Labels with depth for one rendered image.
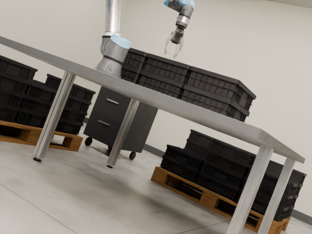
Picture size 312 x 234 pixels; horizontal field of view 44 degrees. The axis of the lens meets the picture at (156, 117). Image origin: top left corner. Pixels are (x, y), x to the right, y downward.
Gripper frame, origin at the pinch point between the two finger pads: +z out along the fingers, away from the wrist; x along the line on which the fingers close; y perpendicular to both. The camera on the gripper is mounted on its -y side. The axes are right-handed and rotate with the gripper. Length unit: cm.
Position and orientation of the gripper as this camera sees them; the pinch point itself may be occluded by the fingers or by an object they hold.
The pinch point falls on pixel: (170, 54)
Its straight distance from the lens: 236.8
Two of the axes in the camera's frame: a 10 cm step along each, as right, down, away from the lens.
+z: -3.6, 9.3, 0.0
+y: -1.2, -0.5, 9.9
